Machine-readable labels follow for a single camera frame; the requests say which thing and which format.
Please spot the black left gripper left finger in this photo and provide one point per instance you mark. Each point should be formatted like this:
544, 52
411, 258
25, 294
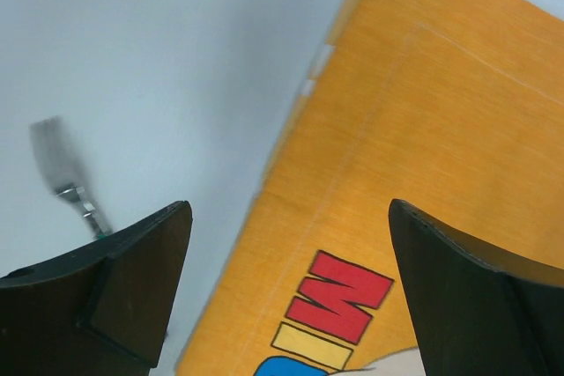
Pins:
101, 309

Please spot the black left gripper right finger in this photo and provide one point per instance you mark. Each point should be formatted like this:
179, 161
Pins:
476, 309

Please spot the green handled fork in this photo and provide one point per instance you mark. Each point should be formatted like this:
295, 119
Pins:
63, 173

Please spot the orange cartoon mouse placemat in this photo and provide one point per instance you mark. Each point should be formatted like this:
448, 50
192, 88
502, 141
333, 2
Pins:
455, 106

